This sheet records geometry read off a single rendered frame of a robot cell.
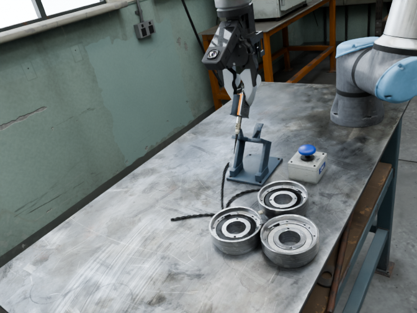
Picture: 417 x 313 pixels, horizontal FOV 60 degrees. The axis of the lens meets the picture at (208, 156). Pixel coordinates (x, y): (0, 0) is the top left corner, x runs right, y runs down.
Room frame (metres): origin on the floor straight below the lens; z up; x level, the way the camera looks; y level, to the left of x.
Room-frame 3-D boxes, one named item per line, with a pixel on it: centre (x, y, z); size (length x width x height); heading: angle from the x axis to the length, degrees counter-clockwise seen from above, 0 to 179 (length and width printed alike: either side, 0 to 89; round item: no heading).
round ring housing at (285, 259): (0.49, -0.12, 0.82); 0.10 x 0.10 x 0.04
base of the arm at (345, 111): (0.97, -0.47, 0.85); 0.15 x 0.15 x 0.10
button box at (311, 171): (0.73, -0.23, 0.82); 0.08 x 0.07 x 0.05; 139
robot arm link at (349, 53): (0.96, -0.47, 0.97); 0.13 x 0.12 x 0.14; 8
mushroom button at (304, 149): (0.72, -0.23, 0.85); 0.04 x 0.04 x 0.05
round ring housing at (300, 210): (0.61, -0.14, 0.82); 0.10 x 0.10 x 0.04
